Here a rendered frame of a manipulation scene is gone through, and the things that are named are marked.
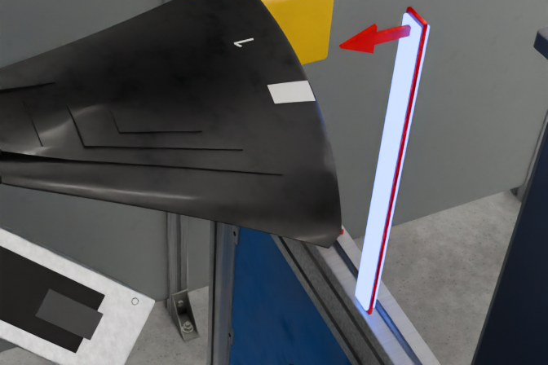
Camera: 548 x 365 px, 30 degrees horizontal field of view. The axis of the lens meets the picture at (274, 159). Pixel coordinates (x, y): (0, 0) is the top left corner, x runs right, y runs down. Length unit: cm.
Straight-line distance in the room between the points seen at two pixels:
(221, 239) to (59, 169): 70
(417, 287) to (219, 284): 84
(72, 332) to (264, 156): 20
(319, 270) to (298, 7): 26
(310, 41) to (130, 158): 41
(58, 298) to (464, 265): 154
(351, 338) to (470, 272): 121
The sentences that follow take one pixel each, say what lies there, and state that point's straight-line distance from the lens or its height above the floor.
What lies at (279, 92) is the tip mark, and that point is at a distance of 71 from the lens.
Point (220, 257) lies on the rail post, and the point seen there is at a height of 61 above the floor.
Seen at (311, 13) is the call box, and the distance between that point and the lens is 100.
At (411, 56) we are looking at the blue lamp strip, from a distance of 76.
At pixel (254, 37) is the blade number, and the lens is 74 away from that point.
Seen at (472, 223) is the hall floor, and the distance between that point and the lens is 231.
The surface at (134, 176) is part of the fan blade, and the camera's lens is 64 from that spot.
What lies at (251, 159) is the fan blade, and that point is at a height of 116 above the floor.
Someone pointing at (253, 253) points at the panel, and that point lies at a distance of 127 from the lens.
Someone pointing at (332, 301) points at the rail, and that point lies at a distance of 103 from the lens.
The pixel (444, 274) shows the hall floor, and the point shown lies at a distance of 219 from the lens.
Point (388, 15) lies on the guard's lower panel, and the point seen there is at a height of 62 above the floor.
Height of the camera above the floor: 161
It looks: 43 degrees down
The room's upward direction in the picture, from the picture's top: 5 degrees clockwise
